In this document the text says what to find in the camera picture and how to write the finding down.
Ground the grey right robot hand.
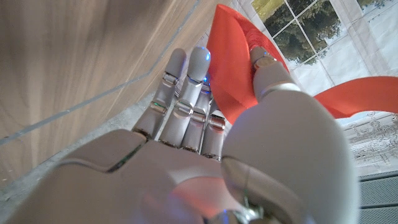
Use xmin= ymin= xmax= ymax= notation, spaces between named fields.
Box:
xmin=6 ymin=46 xmax=358 ymax=224

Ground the orange ribbon with roll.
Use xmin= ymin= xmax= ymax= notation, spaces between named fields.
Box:
xmin=206 ymin=3 xmax=398 ymax=125

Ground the printed window backdrop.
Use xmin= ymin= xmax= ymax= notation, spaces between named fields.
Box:
xmin=198 ymin=0 xmax=398 ymax=178

